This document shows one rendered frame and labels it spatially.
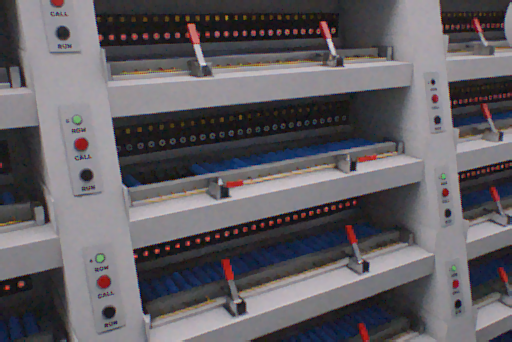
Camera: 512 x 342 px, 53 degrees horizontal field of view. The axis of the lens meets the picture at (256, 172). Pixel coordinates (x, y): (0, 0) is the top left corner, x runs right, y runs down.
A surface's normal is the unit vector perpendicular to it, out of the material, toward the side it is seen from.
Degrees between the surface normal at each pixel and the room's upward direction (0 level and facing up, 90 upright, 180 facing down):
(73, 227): 90
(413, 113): 90
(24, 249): 105
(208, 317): 16
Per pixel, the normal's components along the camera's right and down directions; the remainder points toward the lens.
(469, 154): 0.51, 0.26
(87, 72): 0.49, 0.00
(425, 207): -0.86, 0.16
